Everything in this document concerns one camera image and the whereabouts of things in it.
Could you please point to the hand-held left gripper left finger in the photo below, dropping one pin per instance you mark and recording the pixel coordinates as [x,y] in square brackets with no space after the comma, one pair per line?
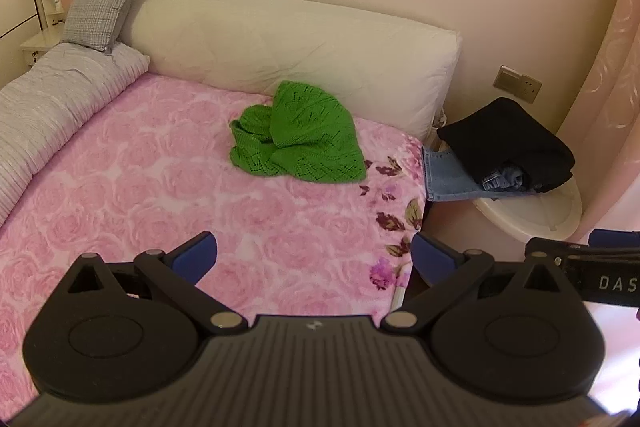
[197,257]

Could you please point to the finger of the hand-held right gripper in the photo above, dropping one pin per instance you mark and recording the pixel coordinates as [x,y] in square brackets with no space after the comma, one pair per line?
[545,248]
[615,238]

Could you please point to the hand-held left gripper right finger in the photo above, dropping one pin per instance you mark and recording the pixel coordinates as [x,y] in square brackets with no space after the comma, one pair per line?
[431,259]

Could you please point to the green knit sweater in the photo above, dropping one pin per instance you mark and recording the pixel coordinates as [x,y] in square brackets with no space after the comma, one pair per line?
[300,132]

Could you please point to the white round bedside table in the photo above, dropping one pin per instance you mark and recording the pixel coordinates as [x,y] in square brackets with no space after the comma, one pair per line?
[540,212]

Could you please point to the white marker pen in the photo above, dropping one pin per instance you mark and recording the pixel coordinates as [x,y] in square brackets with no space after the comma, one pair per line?
[398,297]

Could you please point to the blue jeans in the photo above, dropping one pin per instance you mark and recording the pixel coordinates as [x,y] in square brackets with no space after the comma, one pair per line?
[445,177]

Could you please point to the pink floral blanket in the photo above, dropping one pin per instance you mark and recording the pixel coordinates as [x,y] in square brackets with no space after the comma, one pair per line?
[150,187]

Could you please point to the black garment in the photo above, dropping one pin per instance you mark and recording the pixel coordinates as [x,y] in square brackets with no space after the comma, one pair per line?
[505,132]

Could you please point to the pink curtain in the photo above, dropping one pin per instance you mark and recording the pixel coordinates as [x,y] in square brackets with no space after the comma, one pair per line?
[610,72]

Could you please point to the grey striped quilt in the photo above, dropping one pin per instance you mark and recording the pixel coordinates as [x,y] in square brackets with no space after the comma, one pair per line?
[50,107]

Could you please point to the long white pillow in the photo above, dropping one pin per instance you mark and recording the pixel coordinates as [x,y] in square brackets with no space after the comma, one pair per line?
[280,42]

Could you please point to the white dressing table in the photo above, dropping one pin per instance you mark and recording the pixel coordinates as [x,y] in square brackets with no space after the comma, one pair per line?
[42,42]

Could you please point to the grey plaid pillow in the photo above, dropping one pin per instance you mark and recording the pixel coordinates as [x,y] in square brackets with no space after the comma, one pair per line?
[102,2]

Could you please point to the gold wall socket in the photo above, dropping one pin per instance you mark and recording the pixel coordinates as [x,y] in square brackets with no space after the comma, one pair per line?
[517,83]

